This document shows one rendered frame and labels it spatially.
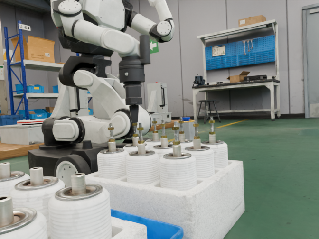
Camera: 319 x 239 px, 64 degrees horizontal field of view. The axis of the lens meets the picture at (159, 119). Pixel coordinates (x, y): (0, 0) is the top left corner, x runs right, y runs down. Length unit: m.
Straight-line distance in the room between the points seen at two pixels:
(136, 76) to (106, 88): 0.41
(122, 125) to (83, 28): 0.43
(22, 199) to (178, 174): 0.34
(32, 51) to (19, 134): 3.36
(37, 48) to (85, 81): 4.84
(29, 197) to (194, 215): 0.34
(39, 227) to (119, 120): 0.83
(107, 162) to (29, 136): 2.02
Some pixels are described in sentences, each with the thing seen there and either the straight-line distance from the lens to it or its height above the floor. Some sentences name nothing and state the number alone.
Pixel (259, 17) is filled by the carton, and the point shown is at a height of 1.98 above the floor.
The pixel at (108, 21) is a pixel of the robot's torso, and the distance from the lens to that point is 1.35.
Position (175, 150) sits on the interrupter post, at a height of 0.27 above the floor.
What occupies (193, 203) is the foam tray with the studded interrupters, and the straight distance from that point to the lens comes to 0.61.
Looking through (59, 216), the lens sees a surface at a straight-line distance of 0.43.
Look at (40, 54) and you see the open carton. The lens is 6.13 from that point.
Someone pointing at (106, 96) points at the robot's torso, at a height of 0.45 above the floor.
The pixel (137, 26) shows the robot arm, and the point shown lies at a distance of 1.53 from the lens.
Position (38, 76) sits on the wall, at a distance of 10.35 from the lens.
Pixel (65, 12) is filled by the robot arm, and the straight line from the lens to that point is 1.01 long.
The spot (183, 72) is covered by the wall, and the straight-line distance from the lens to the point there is 6.52.
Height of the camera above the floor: 0.39
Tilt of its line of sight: 3 degrees down
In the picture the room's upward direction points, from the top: 3 degrees counter-clockwise
